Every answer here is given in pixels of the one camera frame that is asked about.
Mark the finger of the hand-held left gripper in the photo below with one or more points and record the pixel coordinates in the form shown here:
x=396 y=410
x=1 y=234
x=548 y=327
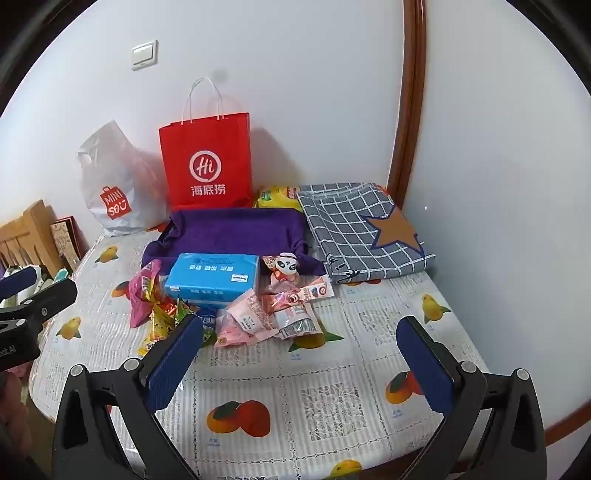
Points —
x=18 y=281
x=55 y=295

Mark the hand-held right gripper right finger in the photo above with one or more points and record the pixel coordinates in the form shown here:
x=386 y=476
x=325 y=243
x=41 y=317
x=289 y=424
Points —
x=425 y=364

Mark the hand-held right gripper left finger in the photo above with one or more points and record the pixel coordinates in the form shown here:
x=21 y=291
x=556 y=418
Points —
x=178 y=353

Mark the yellow snack packet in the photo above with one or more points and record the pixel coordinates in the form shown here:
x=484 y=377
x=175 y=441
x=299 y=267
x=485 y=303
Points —
x=157 y=327

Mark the blue snack packet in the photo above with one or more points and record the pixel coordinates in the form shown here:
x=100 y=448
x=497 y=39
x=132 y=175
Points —
x=207 y=321

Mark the green snack packet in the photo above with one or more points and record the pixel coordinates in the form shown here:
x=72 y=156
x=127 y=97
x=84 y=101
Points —
x=185 y=308

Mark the light pink snack packet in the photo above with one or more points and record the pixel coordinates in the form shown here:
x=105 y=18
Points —
x=240 y=318

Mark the pink yellow-edged snack packet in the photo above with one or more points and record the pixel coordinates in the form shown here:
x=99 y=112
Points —
x=141 y=290

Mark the panda print snack packet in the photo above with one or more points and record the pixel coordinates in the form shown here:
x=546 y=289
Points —
x=281 y=270

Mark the purple cloth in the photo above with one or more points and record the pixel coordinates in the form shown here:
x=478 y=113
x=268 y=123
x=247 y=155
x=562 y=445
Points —
x=231 y=230

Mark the pink strawberry snack packet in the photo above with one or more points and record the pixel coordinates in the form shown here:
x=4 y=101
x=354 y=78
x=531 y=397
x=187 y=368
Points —
x=300 y=293

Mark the brown framed picture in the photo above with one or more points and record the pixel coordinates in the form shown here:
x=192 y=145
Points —
x=64 y=240

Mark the blue tissue pack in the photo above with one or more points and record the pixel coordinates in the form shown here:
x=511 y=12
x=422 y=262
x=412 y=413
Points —
x=207 y=277

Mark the fruit print tablecloth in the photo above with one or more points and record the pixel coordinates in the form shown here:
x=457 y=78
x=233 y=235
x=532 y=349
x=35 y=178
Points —
x=323 y=392

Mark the white plastic shopping bag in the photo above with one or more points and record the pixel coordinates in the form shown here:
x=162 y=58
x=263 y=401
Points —
x=115 y=166

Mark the brown wooden baseboard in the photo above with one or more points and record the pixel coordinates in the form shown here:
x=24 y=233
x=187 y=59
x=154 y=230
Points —
x=568 y=422

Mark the grey checked star cloth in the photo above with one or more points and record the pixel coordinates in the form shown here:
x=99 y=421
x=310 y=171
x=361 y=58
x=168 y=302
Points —
x=346 y=221

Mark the yellow chips bag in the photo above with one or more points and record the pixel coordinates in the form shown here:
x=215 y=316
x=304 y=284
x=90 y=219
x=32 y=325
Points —
x=277 y=196

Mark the red paper shopping bag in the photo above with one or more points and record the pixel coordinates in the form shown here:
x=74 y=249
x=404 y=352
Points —
x=207 y=138

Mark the white wall light switch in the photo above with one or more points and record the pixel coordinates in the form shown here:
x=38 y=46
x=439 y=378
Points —
x=144 y=55

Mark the brown wooden door frame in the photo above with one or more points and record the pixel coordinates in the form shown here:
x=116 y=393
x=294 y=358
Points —
x=408 y=92

